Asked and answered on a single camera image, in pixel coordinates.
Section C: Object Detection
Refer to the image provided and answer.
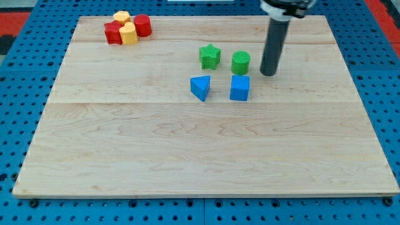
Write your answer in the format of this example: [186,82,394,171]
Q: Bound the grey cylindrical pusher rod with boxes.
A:
[260,18,290,76]

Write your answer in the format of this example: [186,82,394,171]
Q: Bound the red star block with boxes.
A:
[104,21,123,45]

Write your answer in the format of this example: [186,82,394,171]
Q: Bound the red cylinder block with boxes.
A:
[134,14,153,37]

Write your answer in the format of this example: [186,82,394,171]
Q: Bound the green cylinder block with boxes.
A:
[231,51,251,75]

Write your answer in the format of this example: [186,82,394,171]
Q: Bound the green star block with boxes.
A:
[199,44,221,70]

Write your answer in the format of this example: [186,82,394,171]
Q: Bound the light wooden board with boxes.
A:
[12,16,399,199]

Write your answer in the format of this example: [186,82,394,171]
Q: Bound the yellow heart block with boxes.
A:
[119,22,139,45]

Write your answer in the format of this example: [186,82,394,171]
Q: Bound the blue triangle block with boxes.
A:
[190,76,211,101]

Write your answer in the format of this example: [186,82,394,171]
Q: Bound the yellow hexagon block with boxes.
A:
[113,11,131,25]

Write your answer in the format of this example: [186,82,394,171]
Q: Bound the blue cube block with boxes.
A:
[229,75,250,101]

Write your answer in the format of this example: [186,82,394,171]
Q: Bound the black white robot arm flange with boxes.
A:
[259,0,317,22]

